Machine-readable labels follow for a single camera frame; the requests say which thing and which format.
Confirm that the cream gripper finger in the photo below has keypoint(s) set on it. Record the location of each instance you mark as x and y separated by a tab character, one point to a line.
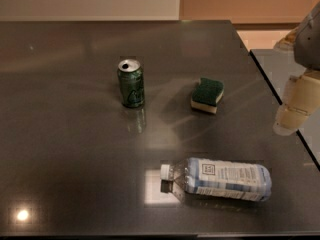
301	98
286	43

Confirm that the grey robot gripper body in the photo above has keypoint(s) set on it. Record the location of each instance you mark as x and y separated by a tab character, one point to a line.
308	42

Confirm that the blue label plastic water bottle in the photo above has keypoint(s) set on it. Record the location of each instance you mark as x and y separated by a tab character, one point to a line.
242	181

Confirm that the green soda can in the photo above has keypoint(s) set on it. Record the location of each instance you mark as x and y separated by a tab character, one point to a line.
131	82

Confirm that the green and yellow sponge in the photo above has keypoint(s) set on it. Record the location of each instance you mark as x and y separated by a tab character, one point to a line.
207	94

